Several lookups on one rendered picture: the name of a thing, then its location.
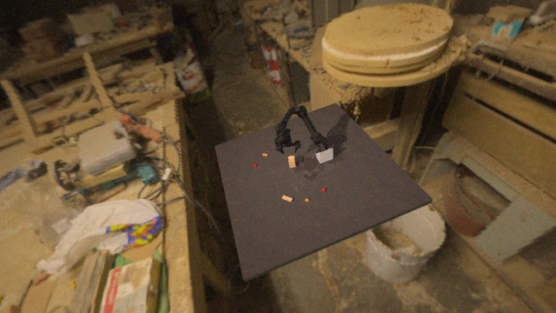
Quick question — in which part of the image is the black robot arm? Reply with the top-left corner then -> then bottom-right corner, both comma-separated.
274,105 -> 329,152

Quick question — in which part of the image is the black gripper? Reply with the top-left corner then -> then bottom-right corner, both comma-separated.
275,138 -> 301,155

